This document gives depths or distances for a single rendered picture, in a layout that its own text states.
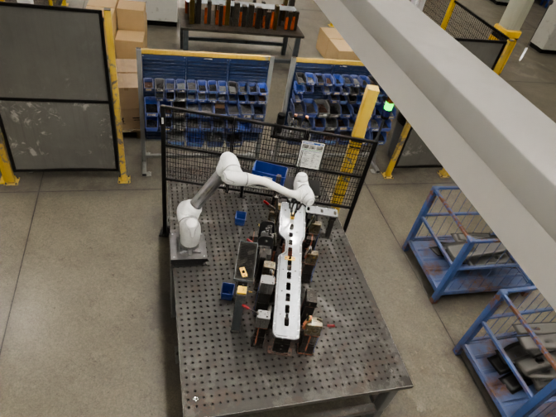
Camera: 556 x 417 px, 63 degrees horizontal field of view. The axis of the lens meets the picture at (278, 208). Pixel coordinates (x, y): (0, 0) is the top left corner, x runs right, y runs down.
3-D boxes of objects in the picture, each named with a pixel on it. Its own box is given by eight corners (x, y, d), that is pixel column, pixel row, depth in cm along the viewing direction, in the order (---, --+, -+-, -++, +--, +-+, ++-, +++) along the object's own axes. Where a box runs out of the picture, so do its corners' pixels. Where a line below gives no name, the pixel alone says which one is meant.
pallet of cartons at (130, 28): (146, 88, 703) (142, 21, 634) (90, 85, 685) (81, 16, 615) (148, 55, 789) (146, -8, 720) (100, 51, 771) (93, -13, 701)
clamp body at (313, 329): (314, 357, 325) (326, 329, 301) (294, 354, 324) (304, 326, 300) (314, 344, 333) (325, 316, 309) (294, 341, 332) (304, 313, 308)
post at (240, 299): (240, 333, 330) (246, 296, 301) (229, 331, 329) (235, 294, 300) (241, 323, 335) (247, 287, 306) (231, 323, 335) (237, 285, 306)
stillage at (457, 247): (488, 243, 557) (529, 184, 495) (526, 296, 501) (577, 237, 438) (401, 247, 527) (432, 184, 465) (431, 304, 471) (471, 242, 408)
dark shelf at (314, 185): (319, 198, 412) (320, 195, 410) (222, 183, 406) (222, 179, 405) (319, 183, 429) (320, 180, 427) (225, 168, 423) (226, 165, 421)
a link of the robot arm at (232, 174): (249, 177, 332) (245, 165, 341) (226, 175, 324) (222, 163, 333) (244, 190, 340) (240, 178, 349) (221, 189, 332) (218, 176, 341)
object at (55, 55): (130, 175, 546) (117, 5, 414) (130, 183, 536) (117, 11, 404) (6, 177, 510) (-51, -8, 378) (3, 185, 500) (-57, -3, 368)
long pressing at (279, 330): (303, 341, 300) (304, 340, 299) (270, 337, 298) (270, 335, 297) (305, 205, 403) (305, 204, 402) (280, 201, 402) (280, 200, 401)
